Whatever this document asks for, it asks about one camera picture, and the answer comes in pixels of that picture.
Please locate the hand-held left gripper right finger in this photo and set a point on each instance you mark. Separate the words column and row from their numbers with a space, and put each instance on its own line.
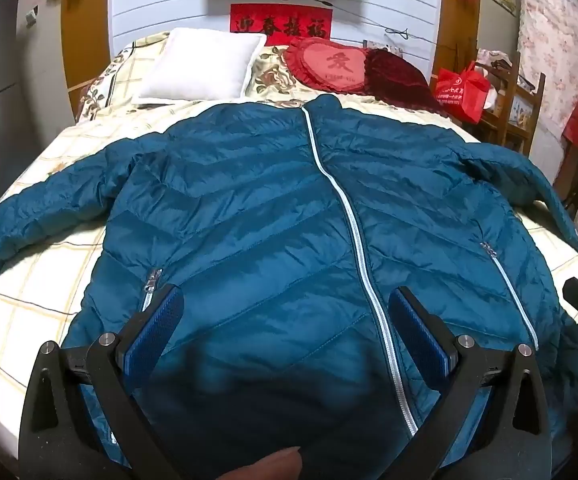
column 414, row 320

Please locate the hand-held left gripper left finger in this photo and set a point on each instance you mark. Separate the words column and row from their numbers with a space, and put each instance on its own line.
column 156, row 317

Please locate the teal puffer jacket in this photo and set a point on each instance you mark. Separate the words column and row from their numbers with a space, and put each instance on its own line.
column 269, row 220

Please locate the person's left hand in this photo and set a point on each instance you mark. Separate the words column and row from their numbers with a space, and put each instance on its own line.
column 269, row 466

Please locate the bed with floral checked sheet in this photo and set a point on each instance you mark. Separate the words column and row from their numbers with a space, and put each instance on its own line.
column 34, row 280

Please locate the wooden chair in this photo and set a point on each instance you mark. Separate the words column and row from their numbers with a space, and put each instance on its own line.
column 516, row 110

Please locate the red shopping bag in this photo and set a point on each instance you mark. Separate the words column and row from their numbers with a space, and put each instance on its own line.
column 461, row 92

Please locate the dark red ruffled cushion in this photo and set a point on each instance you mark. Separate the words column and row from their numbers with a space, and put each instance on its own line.
column 399, row 80

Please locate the white pillow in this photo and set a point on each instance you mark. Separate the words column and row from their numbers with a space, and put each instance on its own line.
column 196, row 65

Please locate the grey refrigerator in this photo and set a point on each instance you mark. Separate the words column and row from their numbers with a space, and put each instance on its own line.
column 4, row 110

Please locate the pink floral fabric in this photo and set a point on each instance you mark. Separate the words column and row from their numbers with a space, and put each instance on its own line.
column 551, row 35

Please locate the red heart-shaped cushion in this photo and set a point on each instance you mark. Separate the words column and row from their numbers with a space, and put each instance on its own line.
column 329, row 65

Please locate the red wall banner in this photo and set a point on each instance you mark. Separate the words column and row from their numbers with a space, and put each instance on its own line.
column 279, row 21

